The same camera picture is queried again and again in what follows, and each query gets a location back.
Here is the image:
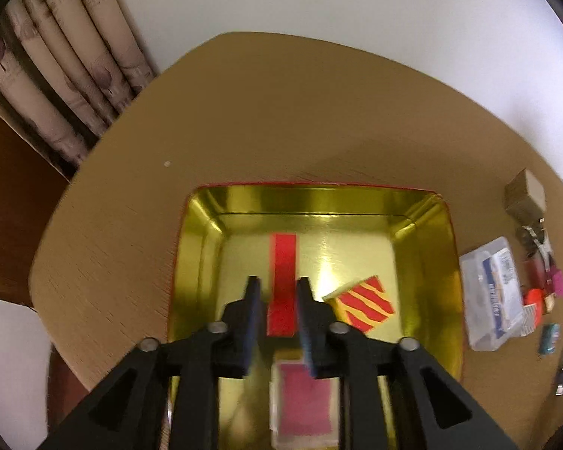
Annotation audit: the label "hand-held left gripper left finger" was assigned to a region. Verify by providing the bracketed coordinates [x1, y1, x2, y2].
[38, 276, 268, 450]

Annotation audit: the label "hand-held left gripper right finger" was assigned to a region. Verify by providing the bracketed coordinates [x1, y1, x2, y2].
[297, 277, 519, 450]

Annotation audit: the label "long red box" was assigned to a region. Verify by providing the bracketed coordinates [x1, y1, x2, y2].
[265, 233, 298, 338]

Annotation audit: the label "gold tin with red outside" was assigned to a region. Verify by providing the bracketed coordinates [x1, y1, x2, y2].
[166, 180, 465, 450]

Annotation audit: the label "red lipstick with clear cap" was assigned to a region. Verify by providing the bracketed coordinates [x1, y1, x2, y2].
[524, 258, 547, 291]

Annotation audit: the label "clear plastic floss box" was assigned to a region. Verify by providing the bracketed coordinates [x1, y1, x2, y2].
[459, 237, 526, 352]

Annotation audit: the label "silver nail clipper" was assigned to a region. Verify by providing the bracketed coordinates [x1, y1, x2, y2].
[520, 224, 553, 263]

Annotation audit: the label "small beige cardboard box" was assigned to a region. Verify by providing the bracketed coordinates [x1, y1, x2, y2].
[504, 169, 547, 226]

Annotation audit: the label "small teal item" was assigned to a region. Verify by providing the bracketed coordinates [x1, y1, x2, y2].
[539, 322, 560, 356]

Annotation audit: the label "red yellow striped box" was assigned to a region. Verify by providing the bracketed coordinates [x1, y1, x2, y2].
[321, 274, 396, 337]

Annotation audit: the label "pink cards in clear case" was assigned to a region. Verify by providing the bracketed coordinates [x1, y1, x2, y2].
[268, 360, 343, 448]

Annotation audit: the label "orange red box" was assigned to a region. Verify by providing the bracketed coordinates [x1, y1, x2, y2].
[521, 288, 546, 337]

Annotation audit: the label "small magenta item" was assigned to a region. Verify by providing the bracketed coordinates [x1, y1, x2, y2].
[546, 265, 563, 298]

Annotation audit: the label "brown wooden cabinet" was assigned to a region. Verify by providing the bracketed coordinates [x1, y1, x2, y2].
[0, 103, 73, 310]

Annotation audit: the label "beige patterned curtain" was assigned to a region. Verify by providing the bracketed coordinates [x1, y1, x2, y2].
[0, 0, 160, 183]

